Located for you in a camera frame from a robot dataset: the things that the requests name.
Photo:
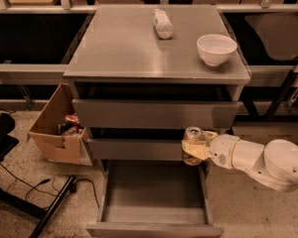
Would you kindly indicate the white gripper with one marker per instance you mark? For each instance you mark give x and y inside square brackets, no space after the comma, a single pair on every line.
[223,150]

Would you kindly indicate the grey drawer cabinet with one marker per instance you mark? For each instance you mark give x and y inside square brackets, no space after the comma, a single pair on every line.
[136,93]

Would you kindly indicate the grey middle drawer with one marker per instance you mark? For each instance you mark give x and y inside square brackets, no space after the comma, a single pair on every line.
[137,144]

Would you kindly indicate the grey drawer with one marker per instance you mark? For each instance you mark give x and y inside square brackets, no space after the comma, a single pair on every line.
[153,106]
[137,144]
[148,199]

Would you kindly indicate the white bowl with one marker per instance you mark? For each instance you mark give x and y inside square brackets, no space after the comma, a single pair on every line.
[215,49]

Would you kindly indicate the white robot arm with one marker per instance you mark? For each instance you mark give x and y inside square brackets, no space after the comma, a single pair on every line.
[274,165]

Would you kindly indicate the grey top drawer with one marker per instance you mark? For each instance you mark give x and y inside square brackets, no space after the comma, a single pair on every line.
[153,106]

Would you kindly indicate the items in cardboard box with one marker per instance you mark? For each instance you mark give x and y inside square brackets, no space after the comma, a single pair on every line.
[70,125]

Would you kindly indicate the grey bottom drawer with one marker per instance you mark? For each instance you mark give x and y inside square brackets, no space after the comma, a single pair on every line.
[148,199]

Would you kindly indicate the orange soda can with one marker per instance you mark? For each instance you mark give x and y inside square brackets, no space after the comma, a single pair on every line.
[193,146]

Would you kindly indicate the cardboard box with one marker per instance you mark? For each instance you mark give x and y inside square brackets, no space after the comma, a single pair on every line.
[56,142]

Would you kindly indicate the black stand leg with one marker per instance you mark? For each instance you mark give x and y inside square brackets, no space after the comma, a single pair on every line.
[283,105]

